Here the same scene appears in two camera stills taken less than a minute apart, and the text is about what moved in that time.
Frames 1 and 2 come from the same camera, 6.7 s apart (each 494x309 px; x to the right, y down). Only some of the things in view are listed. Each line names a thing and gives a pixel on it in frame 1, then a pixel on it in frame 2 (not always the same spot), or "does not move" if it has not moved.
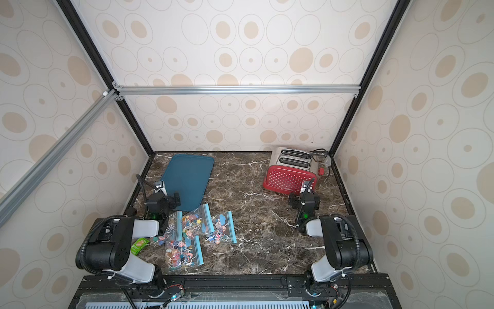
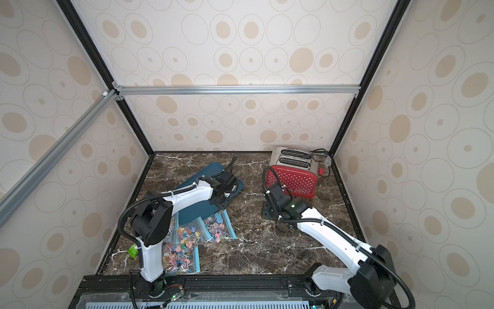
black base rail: [234, 292] does not move
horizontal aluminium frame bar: [204, 90] does not move
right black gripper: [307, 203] to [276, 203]
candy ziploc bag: [173, 234] does not move
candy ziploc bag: [198, 222] to [193, 232]
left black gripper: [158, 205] to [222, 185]
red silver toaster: [291, 168] does not move
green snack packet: [138, 245] does not move
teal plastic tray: [188, 175] to [204, 209]
